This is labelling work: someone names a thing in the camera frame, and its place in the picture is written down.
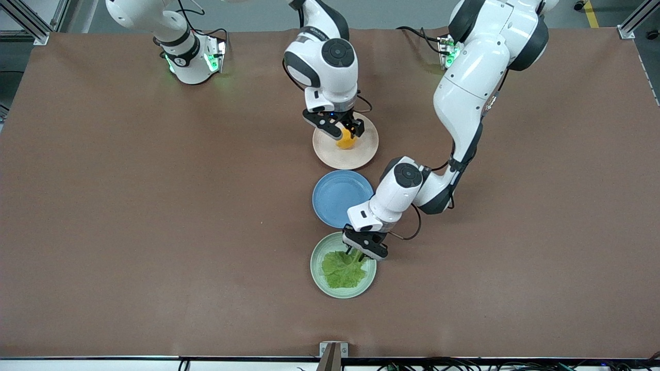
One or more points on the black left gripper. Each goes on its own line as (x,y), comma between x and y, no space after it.
(358,254)

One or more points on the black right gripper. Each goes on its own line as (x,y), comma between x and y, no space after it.
(352,125)

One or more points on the yellow lemon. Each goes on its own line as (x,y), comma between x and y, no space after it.
(346,141)

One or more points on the green lettuce leaf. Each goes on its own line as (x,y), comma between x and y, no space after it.
(341,272)

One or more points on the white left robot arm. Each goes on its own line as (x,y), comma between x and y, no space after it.
(464,93)

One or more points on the beige round plate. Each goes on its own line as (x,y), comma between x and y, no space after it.
(356,154)

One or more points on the light green round plate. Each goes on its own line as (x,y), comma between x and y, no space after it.
(322,286)

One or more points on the blue round plate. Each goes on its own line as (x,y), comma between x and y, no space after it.
(335,198)

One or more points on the brown table cover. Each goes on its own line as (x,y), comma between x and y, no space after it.
(154,232)

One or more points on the metal table edge bracket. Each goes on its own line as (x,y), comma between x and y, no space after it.
(333,355)

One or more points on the aluminium frame profile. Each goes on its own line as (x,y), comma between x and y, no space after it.
(26,23)
(637,18)

